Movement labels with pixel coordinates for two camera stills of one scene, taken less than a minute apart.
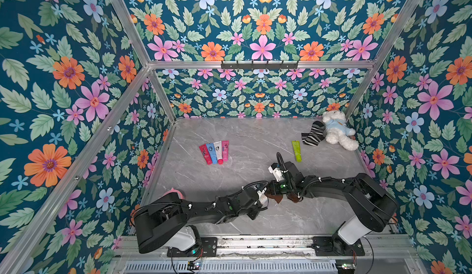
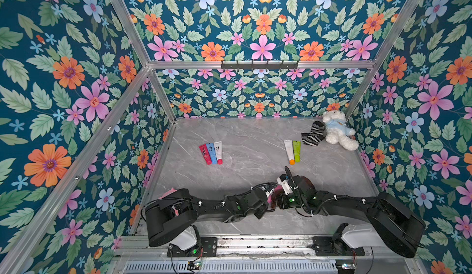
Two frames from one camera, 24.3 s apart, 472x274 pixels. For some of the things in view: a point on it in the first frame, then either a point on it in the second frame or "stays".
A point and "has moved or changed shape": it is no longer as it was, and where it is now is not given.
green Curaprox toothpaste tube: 297,147 stays
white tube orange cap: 263,198 has moved or changed shape
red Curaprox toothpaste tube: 204,150 stays
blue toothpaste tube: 211,150 stays
